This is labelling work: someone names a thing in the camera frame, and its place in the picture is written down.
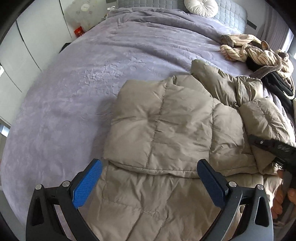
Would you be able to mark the grey quilted headboard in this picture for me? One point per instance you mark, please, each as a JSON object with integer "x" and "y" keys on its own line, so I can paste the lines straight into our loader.
{"x": 229, "y": 13}

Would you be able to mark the red packet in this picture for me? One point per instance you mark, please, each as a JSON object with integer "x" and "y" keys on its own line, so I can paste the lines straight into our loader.
{"x": 79, "y": 32}

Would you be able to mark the person's right hand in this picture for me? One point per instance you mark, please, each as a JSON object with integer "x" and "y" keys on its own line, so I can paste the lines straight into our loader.
{"x": 279, "y": 196}

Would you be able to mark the black garment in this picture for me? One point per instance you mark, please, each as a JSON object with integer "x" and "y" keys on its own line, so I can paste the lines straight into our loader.
{"x": 274, "y": 83}

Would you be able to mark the white wardrobe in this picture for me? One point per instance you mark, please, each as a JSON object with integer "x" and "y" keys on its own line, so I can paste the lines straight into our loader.
{"x": 35, "y": 38}

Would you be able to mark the purple curtain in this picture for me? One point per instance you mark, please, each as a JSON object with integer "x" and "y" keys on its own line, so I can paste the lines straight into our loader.
{"x": 275, "y": 31}

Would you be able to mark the beige striped garment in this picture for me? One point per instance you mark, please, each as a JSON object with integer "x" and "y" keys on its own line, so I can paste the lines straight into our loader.
{"x": 243, "y": 46}

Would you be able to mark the black object beside bed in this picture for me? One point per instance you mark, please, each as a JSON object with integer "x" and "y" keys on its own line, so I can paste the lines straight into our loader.
{"x": 64, "y": 46}

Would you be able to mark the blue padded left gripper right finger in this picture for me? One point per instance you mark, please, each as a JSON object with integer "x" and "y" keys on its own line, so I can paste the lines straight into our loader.
{"x": 255, "y": 223}

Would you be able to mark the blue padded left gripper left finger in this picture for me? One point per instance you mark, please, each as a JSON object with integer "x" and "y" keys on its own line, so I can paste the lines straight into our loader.
{"x": 42, "y": 220}

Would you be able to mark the beige quilted down jacket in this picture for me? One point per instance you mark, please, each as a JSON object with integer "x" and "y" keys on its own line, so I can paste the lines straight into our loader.
{"x": 149, "y": 188}

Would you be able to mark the white bedside table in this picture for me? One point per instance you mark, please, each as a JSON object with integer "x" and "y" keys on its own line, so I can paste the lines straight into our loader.
{"x": 85, "y": 14}

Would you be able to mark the round white tufted cushion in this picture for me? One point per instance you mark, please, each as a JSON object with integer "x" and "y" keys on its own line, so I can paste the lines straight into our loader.
{"x": 205, "y": 8}

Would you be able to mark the purple fleece bed blanket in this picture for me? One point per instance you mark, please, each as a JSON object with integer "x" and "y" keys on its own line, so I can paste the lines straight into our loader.
{"x": 66, "y": 116}

